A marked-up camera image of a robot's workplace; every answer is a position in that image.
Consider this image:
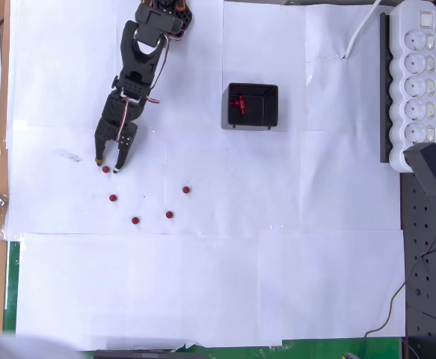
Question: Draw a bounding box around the black open box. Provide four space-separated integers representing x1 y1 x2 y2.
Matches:
221 82 280 131

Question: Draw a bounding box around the white paper table cover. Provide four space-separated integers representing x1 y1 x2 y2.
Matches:
3 0 408 352

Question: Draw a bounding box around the green cutting mat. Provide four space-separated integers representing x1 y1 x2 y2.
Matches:
3 241 405 359

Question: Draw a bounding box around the flat black device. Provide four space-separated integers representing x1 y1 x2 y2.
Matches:
93 349 206 359

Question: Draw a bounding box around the grey blurred object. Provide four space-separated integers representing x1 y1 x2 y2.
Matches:
0 319 84 359

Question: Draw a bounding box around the white power strip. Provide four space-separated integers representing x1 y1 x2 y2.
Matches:
388 0 436 174

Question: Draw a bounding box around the black power adapter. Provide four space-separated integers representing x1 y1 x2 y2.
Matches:
403 141 436 197

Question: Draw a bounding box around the black pegboard panel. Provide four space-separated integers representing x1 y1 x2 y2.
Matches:
399 0 436 340

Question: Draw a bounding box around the red white servo wire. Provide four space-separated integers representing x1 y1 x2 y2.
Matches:
116 96 131 143

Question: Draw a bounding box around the white power cable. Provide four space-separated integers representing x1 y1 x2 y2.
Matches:
343 0 383 60

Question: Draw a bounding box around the thin black adapter cable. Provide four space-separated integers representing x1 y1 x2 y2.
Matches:
359 194 436 359

